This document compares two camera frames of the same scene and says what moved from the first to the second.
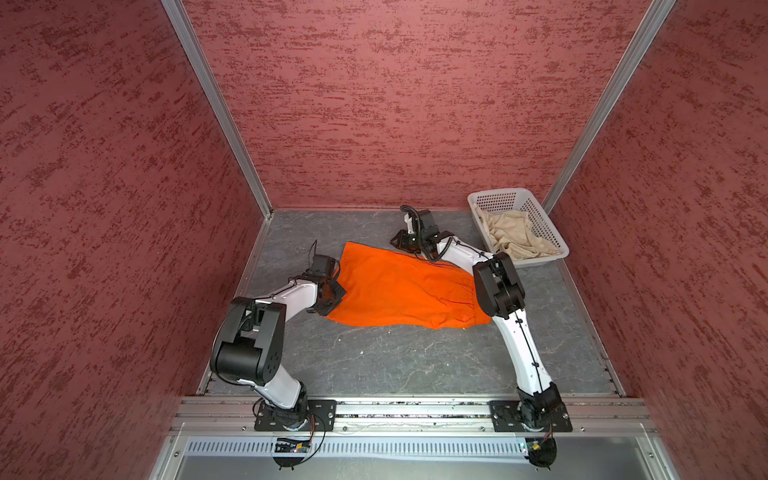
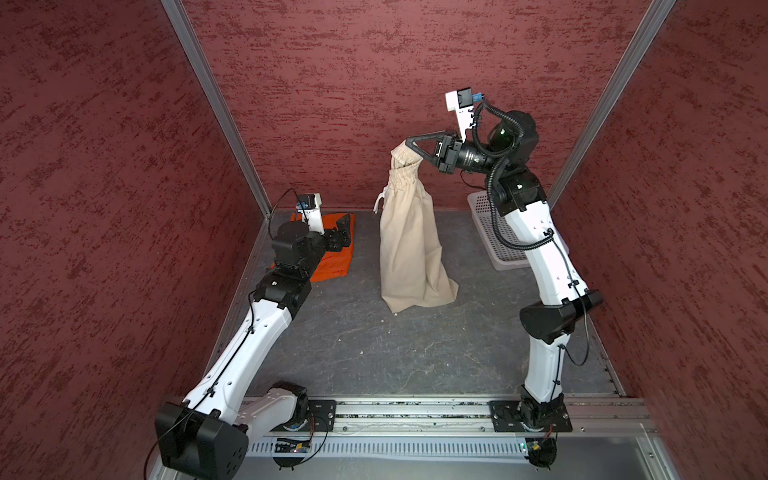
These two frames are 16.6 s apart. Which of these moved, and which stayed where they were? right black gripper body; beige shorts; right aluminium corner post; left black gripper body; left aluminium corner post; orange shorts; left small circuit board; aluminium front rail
Moved: right black gripper body; beige shorts; left black gripper body; orange shorts
Stayed: aluminium front rail; right aluminium corner post; left aluminium corner post; left small circuit board
